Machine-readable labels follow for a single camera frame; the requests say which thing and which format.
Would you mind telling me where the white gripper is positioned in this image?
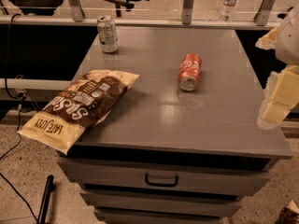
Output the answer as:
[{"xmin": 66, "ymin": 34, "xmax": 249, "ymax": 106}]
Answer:
[{"xmin": 255, "ymin": 4, "xmax": 299, "ymax": 130}]

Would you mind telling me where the red coke can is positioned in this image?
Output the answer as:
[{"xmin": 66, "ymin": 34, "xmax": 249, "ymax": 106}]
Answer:
[{"xmin": 178, "ymin": 53, "xmax": 202, "ymax": 91}]

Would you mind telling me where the silver soda can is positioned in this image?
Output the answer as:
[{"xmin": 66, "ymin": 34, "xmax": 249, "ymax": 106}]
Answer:
[{"xmin": 97, "ymin": 16, "xmax": 119, "ymax": 53}]

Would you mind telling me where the clear plastic water bottle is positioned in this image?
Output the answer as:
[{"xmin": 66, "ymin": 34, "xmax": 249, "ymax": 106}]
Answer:
[{"xmin": 219, "ymin": 0, "xmax": 237, "ymax": 23}]

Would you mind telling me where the grey drawer cabinet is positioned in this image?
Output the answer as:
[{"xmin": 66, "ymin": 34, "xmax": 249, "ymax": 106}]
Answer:
[{"xmin": 59, "ymin": 27, "xmax": 292, "ymax": 224}]

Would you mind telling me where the brown object bottom corner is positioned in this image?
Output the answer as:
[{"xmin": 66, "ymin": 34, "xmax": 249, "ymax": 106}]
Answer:
[{"xmin": 275, "ymin": 200, "xmax": 299, "ymax": 224}]

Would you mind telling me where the brown yellow chip bag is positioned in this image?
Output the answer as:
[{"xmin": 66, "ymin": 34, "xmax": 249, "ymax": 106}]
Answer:
[{"xmin": 19, "ymin": 70, "xmax": 139, "ymax": 154}]

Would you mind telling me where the black pole on floor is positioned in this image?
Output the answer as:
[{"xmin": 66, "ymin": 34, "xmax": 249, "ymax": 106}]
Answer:
[{"xmin": 36, "ymin": 175, "xmax": 55, "ymax": 224}]

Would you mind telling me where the black drawer handle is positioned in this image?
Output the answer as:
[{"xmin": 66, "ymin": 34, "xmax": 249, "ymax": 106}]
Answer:
[{"xmin": 144, "ymin": 174, "xmax": 178, "ymax": 188}]

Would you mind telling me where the black wall cable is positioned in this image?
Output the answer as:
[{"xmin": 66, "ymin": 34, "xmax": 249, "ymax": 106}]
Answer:
[{"xmin": 3, "ymin": 12, "xmax": 26, "ymax": 101}]

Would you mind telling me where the black cable on floor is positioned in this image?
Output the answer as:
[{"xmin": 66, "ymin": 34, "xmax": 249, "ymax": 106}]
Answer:
[{"xmin": 0, "ymin": 103, "xmax": 40, "ymax": 224}]

